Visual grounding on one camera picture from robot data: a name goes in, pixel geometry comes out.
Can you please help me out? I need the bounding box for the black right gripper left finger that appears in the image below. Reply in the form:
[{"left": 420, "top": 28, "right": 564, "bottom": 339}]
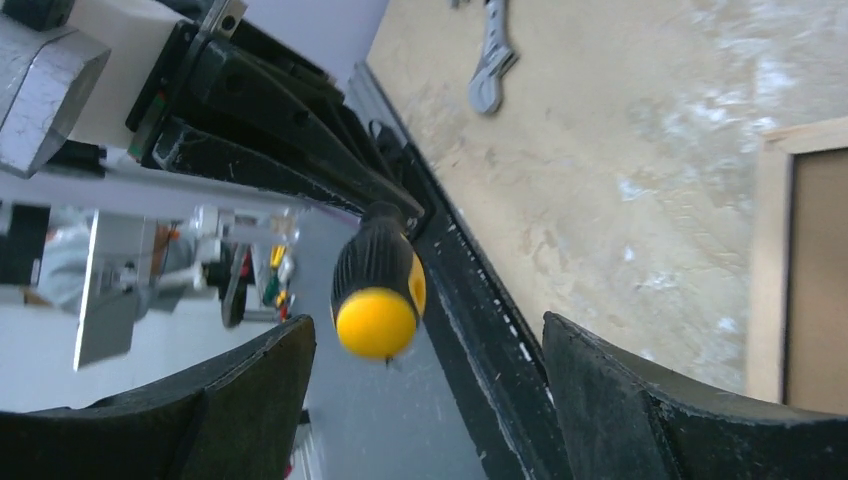
[{"left": 1, "top": 315, "right": 316, "bottom": 479}]

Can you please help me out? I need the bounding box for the black wooden picture frame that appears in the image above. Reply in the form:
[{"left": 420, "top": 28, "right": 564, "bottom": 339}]
[{"left": 746, "top": 118, "right": 847, "bottom": 414}]

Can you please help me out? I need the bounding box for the red handled adjustable wrench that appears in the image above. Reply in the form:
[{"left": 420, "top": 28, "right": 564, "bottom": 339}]
[{"left": 468, "top": 0, "right": 519, "bottom": 116}]

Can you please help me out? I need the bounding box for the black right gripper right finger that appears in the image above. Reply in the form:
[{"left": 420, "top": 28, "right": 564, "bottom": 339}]
[{"left": 542, "top": 312, "right": 847, "bottom": 479}]

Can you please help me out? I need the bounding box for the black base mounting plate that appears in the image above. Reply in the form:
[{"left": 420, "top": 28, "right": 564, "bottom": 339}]
[{"left": 344, "top": 62, "right": 574, "bottom": 480}]

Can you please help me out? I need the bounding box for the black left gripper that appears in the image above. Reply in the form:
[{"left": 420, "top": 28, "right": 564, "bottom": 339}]
[{"left": 66, "top": 1, "right": 424, "bottom": 222}]

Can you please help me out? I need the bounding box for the yellow black flathead screwdriver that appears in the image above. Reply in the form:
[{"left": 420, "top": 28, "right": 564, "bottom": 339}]
[{"left": 331, "top": 202, "right": 427, "bottom": 363}]

